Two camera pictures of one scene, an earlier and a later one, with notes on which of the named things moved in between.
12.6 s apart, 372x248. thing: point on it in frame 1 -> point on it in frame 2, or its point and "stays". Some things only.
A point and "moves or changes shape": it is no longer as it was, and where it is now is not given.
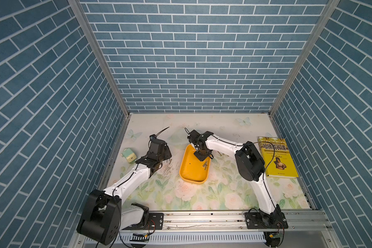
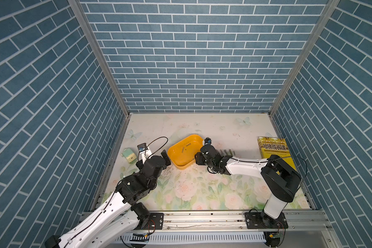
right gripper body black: (201, 155) -> (202, 161)
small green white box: (129, 154) stays
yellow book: (278, 162) stays
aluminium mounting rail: (235, 221) stays
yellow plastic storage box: (192, 170) moves or changes shape
